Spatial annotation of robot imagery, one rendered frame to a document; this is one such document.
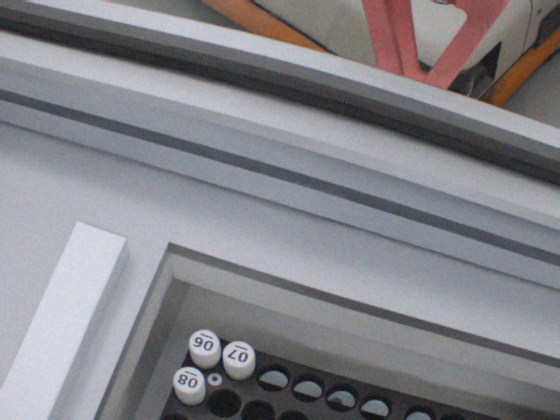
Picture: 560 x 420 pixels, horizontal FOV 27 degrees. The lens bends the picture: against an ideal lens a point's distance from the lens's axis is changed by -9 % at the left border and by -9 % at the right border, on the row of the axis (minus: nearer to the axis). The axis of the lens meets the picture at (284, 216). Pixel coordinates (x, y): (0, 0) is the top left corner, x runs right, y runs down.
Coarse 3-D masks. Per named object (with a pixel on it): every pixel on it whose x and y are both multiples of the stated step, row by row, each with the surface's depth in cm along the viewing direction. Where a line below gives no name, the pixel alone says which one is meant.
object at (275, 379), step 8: (264, 376) 54; (272, 376) 54; (280, 376) 54; (280, 384) 54; (304, 384) 53; (304, 392) 53; (312, 392) 53; (320, 392) 53; (336, 392) 53; (336, 400) 53; (344, 400) 53; (352, 400) 53; (368, 408) 53; (376, 408) 53; (384, 408) 53; (408, 416) 53; (416, 416) 53; (424, 416) 53
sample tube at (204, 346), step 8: (192, 336) 48; (200, 336) 48; (208, 336) 48; (216, 336) 48; (192, 344) 47; (200, 344) 47; (208, 344) 47; (216, 344) 47; (192, 352) 47; (200, 352) 47; (208, 352) 47; (216, 352) 47; (192, 360) 48; (200, 360) 48; (208, 360) 48; (216, 360) 48; (208, 368) 48
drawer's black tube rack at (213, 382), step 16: (208, 384) 48; (224, 384) 48; (272, 384) 51; (176, 400) 47; (208, 400) 47; (224, 400) 49; (240, 400) 47; (256, 400) 47; (272, 400) 47; (304, 400) 51; (160, 416) 47; (176, 416) 47; (192, 416) 47; (208, 416) 47; (224, 416) 50; (240, 416) 47; (256, 416) 50; (272, 416) 51; (288, 416) 47; (304, 416) 47; (320, 416) 47; (368, 416) 50; (384, 416) 50
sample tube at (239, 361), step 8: (232, 344) 47; (240, 344) 47; (224, 352) 47; (232, 352) 47; (240, 352) 47; (248, 352) 47; (224, 360) 47; (232, 360) 47; (240, 360) 47; (248, 360) 47; (224, 368) 48; (232, 368) 47; (240, 368) 47; (248, 368) 47; (232, 376) 48; (240, 376) 48; (248, 376) 48; (232, 400) 50
